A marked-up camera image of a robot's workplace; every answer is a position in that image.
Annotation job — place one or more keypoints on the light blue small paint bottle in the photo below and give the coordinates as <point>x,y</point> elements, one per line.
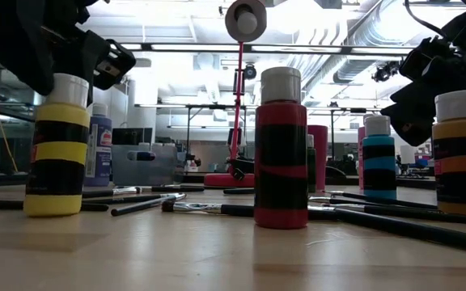
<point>378,141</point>

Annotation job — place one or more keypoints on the black workbench frame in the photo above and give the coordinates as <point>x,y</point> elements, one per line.
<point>217,106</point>

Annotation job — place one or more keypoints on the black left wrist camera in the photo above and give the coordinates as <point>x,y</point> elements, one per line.
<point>124,60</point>

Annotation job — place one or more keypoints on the lemon yellow small paint bottle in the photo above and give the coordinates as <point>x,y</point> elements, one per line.
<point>57,121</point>

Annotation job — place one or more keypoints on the grey plastic storage bin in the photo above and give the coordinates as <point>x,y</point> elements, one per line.
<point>160,169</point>

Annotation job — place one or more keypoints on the red small paint bottle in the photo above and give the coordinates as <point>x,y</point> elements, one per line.
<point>281,117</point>

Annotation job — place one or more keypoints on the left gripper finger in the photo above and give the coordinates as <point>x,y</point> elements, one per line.
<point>22,64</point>
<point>75,52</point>

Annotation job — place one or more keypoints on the white cylindrical container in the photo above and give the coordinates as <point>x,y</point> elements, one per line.
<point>407,153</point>

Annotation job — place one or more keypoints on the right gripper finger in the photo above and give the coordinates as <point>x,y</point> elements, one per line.
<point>411,117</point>

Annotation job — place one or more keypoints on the black computer monitor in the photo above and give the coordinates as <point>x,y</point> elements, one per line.
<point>132,136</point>

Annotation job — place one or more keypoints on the black ceiling light beam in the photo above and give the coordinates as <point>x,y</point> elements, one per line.
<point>297,49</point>

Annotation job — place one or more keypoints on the large blue paint bottle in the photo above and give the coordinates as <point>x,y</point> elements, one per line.
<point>101,149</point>

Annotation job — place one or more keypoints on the red desk lamp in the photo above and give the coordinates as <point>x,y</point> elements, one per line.
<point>225,180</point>

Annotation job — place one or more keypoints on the green small paint bottle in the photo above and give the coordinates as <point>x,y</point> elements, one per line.
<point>312,161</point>

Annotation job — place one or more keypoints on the silver ventilation duct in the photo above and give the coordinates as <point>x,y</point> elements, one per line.
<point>362,24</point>

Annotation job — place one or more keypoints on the black ceiling camera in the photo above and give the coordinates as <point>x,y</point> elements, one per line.
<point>384,72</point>

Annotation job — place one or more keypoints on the orange-yellow small paint bottle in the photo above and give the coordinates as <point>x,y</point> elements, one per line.
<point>461,133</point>

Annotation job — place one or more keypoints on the red plastic cup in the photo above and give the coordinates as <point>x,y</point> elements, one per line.
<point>322,153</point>

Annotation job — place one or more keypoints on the pink small paint bottle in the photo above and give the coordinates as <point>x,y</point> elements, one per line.
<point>360,157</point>

